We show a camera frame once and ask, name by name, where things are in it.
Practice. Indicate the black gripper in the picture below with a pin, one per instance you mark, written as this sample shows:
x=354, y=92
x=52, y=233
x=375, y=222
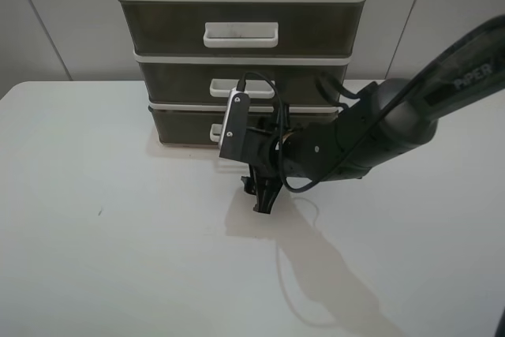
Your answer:
x=259, y=148

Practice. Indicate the dark translucent bottom drawer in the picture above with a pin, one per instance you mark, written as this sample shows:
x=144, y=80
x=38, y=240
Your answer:
x=193, y=127

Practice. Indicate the dark translucent drawer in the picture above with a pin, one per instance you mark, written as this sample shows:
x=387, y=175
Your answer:
x=243, y=29
x=193, y=127
x=210, y=84

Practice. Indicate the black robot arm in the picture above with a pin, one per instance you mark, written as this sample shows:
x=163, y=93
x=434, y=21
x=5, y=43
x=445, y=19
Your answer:
x=378, y=123

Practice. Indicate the dark translucent middle drawer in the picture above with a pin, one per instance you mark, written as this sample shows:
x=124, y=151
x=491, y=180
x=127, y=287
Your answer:
x=210, y=84

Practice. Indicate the dark translucent top drawer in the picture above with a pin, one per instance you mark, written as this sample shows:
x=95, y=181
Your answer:
x=243, y=29

